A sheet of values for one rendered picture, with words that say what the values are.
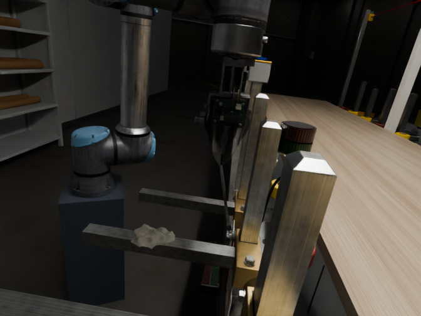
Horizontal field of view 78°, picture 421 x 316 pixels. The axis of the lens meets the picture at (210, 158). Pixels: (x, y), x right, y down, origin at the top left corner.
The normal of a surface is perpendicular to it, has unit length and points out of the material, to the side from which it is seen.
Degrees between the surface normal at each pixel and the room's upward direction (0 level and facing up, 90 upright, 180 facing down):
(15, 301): 0
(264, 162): 90
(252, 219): 90
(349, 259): 0
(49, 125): 90
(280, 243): 90
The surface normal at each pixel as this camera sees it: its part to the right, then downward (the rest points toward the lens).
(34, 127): -0.16, 0.34
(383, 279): 0.11, -0.93
